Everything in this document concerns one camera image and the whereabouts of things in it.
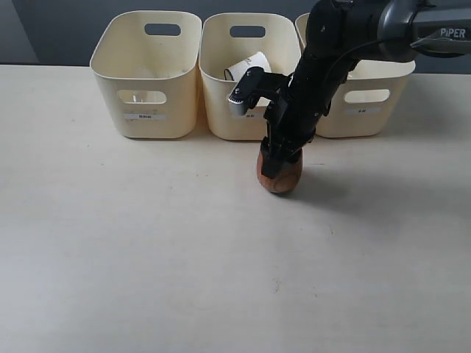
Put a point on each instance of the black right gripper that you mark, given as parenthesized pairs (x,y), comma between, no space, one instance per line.
(297,102)

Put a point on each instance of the brown wooden cup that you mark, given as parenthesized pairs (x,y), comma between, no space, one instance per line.
(285,182)

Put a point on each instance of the white paper cup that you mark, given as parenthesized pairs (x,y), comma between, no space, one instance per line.
(236,71)

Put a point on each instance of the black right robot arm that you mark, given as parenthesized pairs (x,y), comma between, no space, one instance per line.
(340,34)

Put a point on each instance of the cream right storage bin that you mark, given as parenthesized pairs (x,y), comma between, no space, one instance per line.
(361,106)

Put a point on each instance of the cream storage bin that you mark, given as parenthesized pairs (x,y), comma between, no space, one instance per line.
(228,38)
(361,106)
(146,67)

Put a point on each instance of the cream middle storage bin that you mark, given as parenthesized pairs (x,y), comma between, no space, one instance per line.
(228,38)

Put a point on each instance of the cream left storage bin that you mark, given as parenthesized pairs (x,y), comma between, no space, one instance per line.
(146,67)

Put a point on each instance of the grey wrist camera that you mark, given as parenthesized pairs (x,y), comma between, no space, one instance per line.
(244,95)

